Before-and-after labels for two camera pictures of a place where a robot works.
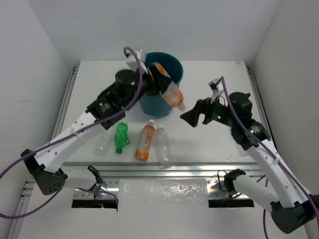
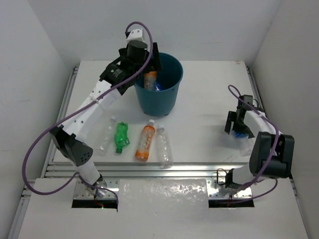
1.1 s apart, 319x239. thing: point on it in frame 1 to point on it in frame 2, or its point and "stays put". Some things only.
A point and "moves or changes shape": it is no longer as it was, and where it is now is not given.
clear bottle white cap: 164,149 stays put
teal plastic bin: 155,104 stays put
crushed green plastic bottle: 121,136 stays put
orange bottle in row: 142,153 stays put
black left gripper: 151,81 to 148,62
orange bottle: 172,94 moves or changes shape
